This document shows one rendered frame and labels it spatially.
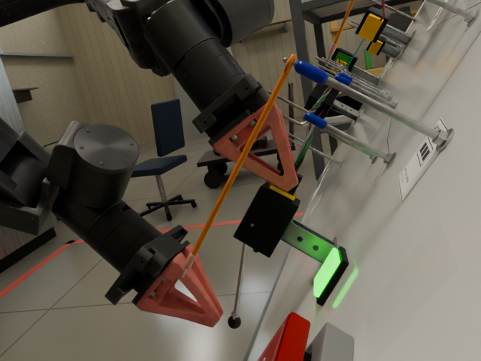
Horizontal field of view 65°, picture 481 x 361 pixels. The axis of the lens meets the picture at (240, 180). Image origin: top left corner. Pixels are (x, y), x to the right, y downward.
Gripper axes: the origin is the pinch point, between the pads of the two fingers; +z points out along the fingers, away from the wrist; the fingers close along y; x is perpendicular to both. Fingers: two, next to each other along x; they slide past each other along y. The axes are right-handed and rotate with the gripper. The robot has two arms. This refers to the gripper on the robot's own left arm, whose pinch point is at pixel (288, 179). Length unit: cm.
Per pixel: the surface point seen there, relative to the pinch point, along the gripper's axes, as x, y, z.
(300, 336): 2.2, -19.1, 5.6
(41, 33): 346, 820, -619
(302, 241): 2.3, -1.2, 5.4
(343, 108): -17, 71, -4
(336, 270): 0.4, -8.2, 7.3
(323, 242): 0.8, -1.2, 6.6
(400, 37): -32, 50, -8
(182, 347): 109, 140, 43
